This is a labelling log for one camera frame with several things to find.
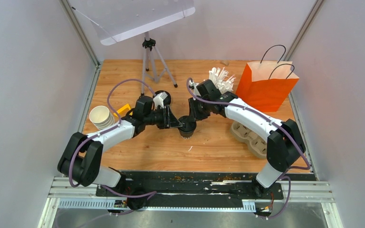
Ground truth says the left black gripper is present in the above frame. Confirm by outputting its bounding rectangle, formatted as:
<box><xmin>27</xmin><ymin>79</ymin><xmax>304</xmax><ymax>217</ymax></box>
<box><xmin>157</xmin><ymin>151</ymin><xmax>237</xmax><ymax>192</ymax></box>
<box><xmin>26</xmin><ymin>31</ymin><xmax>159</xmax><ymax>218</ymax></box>
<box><xmin>145</xmin><ymin>106</ymin><xmax>183</xmax><ymax>131</ymax></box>

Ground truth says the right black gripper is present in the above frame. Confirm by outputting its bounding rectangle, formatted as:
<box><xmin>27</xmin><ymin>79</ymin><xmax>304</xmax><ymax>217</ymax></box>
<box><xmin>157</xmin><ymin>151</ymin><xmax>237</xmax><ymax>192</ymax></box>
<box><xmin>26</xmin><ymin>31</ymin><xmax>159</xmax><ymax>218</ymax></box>
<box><xmin>188</xmin><ymin>96</ymin><xmax>211</xmax><ymax>123</ymax></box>

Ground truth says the black cup lid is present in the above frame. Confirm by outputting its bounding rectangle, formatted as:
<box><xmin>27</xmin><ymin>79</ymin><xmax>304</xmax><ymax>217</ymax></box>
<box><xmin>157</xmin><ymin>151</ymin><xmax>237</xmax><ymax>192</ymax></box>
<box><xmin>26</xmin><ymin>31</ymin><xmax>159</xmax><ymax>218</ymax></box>
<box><xmin>178</xmin><ymin>115</ymin><xmax>197</xmax><ymax>132</ymax></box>

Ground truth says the black paper coffee cup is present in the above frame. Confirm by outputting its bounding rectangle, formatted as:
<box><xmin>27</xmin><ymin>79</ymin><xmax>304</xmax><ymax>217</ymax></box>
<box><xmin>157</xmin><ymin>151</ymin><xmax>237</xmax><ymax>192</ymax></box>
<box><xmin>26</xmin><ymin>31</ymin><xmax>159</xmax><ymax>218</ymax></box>
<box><xmin>179</xmin><ymin>128</ymin><xmax>195</xmax><ymax>139</ymax></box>

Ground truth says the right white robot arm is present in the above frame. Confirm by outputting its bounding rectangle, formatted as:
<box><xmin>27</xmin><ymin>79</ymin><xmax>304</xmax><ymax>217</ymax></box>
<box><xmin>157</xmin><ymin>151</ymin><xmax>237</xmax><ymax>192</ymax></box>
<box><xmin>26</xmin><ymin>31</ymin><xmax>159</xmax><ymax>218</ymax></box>
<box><xmin>186</xmin><ymin>78</ymin><xmax>310</xmax><ymax>199</ymax></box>

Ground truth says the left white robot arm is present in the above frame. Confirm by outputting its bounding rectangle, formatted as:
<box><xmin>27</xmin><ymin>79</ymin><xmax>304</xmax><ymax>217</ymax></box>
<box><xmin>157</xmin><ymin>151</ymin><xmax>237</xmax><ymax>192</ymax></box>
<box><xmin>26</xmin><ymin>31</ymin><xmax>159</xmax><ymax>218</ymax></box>
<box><xmin>57</xmin><ymin>95</ymin><xmax>182</xmax><ymax>196</ymax></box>

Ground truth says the stack of black lids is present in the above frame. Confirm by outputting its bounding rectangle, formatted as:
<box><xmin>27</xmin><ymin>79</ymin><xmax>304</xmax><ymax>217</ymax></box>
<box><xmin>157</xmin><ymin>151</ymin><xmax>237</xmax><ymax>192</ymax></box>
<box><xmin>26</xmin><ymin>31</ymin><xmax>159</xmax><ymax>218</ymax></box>
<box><xmin>153</xmin><ymin>90</ymin><xmax>171</xmax><ymax>108</ymax></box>

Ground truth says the bundle of wrapped straws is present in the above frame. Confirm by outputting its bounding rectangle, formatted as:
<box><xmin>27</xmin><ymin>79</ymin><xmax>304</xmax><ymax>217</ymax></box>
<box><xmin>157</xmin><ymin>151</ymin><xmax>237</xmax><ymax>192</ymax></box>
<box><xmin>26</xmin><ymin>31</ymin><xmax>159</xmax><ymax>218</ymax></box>
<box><xmin>209</xmin><ymin>67</ymin><xmax>236</xmax><ymax>94</ymax></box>

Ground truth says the yellow triangular plastic stand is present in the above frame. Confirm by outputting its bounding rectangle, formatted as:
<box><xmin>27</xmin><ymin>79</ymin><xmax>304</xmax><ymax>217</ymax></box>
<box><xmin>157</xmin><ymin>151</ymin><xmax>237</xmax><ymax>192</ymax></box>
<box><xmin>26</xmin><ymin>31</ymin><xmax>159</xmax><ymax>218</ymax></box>
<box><xmin>116</xmin><ymin>104</ymin><xmax>132</xmax><ymax>117</ymax></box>

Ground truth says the grey tripod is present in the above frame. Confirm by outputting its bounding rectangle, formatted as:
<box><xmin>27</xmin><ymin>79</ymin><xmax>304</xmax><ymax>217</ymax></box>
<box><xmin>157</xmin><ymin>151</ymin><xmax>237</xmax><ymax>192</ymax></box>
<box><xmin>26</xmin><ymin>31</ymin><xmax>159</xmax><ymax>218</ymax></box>
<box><xmin>142</xmin><ymin>31</ymin><xmax>178</xmax><ymax>88</ymax></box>

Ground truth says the cardboard cup carrier tray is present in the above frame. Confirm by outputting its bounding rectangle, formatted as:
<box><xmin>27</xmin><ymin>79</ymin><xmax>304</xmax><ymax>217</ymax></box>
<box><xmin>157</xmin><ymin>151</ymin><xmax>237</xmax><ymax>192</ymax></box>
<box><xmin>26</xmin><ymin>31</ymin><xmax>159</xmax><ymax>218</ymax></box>
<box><xmin>230</xmin><ymin>122</ymin><xmax>267</xmax><ymax>159</ymax></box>

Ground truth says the orange paper bag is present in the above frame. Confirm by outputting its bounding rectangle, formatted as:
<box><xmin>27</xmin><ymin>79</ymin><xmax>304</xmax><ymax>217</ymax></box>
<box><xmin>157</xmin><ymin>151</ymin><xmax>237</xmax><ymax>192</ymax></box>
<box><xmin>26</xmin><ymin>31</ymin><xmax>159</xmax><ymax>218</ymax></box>
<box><xmin>236</xmin><ymin>53</ymin><xmax>299</xmax><ymax>113</ymax></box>

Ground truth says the stack of paper cups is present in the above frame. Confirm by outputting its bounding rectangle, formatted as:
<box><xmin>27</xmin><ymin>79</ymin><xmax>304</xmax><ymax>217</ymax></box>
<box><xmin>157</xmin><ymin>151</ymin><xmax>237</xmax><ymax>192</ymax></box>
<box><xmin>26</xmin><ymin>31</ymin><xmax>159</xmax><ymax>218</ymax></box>
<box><xmin>88</xmin><ymin>105</ymin><xmax>115</xmax><ymax>130</ymax></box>

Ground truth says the white reflector board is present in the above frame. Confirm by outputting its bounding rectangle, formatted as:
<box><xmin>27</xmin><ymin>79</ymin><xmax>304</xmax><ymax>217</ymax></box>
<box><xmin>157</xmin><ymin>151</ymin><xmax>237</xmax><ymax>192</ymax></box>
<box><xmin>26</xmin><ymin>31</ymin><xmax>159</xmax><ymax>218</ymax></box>
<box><xmin>71</xmin><ymin>0</ymin><xmax>196</xmax><ymax>46</ymax></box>

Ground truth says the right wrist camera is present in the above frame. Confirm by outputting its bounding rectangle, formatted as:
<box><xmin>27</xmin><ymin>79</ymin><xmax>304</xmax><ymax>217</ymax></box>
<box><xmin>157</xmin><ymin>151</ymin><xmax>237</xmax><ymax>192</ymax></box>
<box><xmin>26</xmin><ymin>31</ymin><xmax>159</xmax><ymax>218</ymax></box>
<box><xmin>189</xmin><ymin>80</ymin><xmax>200</xmax><ymax>96</ymax></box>

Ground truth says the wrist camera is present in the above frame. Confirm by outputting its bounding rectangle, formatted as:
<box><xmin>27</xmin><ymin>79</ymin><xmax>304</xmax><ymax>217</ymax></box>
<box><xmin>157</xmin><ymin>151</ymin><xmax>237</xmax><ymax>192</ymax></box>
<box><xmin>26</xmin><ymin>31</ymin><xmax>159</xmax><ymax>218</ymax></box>
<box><xmin>189</xmin><ymin>80</ymin><xmax>200</xmax><ymax>96</ymax></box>
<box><xmin>153</xmin><ymin>92</ymin><xmax>167</xmax><ymax>109</ymax></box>

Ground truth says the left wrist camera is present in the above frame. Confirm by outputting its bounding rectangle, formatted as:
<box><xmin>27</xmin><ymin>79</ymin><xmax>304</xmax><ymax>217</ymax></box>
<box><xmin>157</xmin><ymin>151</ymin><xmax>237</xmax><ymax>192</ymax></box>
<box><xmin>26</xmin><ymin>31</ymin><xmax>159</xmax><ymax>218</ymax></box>
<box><xmin>153</xmin><ymin>92</ymin><xmax>167</xmax><ymax>109</ymax></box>

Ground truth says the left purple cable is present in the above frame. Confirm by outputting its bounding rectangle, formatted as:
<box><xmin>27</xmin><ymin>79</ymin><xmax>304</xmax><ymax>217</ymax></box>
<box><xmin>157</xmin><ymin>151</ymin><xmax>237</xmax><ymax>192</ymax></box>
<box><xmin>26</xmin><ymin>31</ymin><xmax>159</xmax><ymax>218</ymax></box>
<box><xmin>68</xmin><ymin>78</ymin><xmax>158</xmax><ymax>218</ymax></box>

